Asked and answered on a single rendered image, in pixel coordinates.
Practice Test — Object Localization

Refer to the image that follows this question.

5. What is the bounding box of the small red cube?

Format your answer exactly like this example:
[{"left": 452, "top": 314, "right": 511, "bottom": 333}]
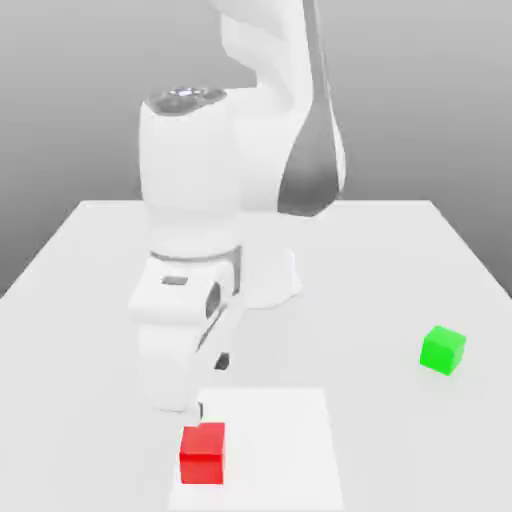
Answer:
[{"left": 178, "top": 421, "right": 226, "bottom": 486}]

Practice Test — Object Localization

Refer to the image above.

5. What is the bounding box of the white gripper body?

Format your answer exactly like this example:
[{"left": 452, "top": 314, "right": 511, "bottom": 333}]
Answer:
[{"left": 136, "top": 296, "right": 244, "bottom": 414}]

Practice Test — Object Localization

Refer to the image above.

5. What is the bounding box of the small green cube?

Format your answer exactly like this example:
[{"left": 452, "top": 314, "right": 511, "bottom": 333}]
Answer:
[{"left": 418, "top": 324, "right": 468, "bottom": 377}]

